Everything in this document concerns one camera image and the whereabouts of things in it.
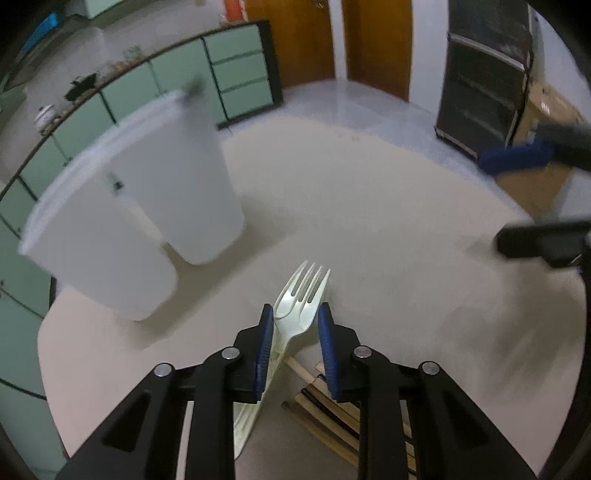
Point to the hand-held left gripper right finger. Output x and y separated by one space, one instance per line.
325 341

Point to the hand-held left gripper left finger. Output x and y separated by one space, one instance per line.
267 341

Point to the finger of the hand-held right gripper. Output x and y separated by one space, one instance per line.
517 157
540 242

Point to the white plastic fork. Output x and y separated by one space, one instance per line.
298 307

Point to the white plastic container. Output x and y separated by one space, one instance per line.
184 184
97 249

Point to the black glass display cabinet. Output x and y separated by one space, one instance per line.
485 78

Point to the brown wooden door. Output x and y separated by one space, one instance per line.
300 41
376 46

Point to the green base cabinet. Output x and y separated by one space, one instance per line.
175 69

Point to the black wok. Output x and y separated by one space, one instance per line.
79 88

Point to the small metal pot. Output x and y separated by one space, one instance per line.
45 115

